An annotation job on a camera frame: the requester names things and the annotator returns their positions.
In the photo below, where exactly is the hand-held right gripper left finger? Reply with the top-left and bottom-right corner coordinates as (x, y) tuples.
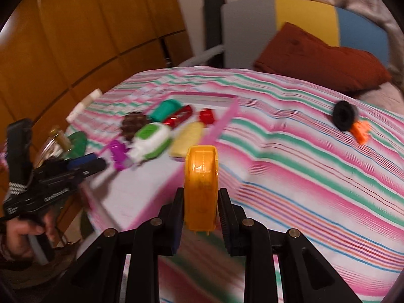
(41, 188), (185, 303)

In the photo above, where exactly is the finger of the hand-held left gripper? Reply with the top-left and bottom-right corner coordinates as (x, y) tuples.
(71, 157), (107, 179)
(66, 153), (97, 170)

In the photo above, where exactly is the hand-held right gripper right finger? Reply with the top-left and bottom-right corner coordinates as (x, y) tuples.
(218, 188), (363, 303)

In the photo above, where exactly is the purple plastic piece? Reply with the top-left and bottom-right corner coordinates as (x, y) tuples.
(106, 139), (133, 171)

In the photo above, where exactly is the pink tray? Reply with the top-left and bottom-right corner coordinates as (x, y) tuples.
(85, 91), (239, 231)

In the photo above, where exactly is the brown massage brush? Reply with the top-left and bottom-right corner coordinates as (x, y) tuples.
(120, 111), (150, 142)

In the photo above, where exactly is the white green plug-in device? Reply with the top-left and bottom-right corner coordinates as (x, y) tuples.
(128, 122), (173, 165)

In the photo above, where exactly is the green plastic case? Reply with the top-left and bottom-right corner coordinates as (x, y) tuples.
(149, 99), (182, 122)

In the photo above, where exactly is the yellow soap bar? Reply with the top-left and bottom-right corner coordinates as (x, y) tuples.
(169, 121), (206, 158)

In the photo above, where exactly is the long red plastic piece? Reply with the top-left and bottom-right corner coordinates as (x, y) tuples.
(162, 105), (194, 130)

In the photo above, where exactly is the small red plastic clip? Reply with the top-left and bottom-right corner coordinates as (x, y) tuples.
(199, 108), (217, 124)

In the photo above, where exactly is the person's left hand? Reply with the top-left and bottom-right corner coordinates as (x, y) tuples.
(3, 211), (56, 260)

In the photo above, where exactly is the green round lid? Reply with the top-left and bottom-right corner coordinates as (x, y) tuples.
(65, 132), (87, 158)

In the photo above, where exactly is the glass bottle with gold cap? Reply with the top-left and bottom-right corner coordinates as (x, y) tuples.
(49, 125), (72, 152)

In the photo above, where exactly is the white bottle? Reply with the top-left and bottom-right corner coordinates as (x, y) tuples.
(66, 88), (103, 123)

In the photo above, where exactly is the striped blanket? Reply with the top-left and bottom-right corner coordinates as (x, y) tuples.
(66, 66), (404, 303)

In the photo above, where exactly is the wooden wardrobe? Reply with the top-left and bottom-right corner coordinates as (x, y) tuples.
(0, 0), (193, 152)

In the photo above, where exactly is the black plastic cylinder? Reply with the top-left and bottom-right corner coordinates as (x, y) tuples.
(333, 100), (359, 132)

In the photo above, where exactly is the orange plastic clip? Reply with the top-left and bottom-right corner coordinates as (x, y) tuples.
(350, 120), (372, 145)

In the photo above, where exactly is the red-brown pillow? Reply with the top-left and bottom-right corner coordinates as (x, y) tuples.
(254, 22), (392, 93)

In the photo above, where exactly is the beige pillow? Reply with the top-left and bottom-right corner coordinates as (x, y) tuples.
(353, 66), (404, 116)

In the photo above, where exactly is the grey yellow blue headboard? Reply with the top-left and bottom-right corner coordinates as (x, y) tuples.
(221, 0), (390, 70)

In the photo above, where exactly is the striped wrist strap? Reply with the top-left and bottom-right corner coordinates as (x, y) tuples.
(6, 180), (27, 203)

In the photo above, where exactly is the grey bed rail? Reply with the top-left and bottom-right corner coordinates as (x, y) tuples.
(177, 45), (224, 67)

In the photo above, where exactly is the black bed post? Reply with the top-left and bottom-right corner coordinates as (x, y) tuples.
(204, 0), (226, 68)

